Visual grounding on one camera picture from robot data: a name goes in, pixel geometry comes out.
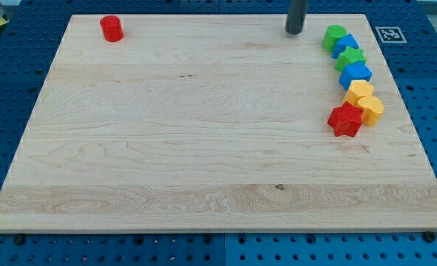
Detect light wooden board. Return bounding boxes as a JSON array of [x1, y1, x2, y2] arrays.
[[0, 14, 437, 233]]

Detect red star block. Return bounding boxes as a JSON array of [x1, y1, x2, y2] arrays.
[[328, 101, 364, 137]]

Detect yellow hexagon block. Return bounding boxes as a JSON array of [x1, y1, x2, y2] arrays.
[[343, 80, 374, 106]]

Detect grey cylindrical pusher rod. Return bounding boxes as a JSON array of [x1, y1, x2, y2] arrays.
[[285, 0, 310, 35]]

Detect red cylinder block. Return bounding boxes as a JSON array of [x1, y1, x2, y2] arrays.
[[100, 16, 123, 42]]

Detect blue cube block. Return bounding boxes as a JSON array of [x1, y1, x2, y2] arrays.
[[339, 61, 373, 90]]

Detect green cylinder block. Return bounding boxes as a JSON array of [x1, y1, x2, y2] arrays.
[[322, 24, 348, 52]]

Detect green star block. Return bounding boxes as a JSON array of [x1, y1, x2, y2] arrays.
[[335, 47, 367, 72]]

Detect yellow heart block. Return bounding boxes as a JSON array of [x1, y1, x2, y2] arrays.
[[356, 95, 385, 127]]

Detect blue pentagon block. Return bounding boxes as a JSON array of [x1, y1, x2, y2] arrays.
[[331, 34, 359, 59]]

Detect white fiducial marker tag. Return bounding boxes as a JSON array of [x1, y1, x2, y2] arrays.
[[376, 26, 407, 44]]

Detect black bolt bottom left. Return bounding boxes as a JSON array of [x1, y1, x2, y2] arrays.
[[13, 234, 26, 246]]

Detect black bolt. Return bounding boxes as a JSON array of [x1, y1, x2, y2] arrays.
[[13, 234, 26, 246], [423, 231, 437, 243]]

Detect black bolt bottom right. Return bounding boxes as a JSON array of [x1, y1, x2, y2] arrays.
[[423, 231, 437, 243]]

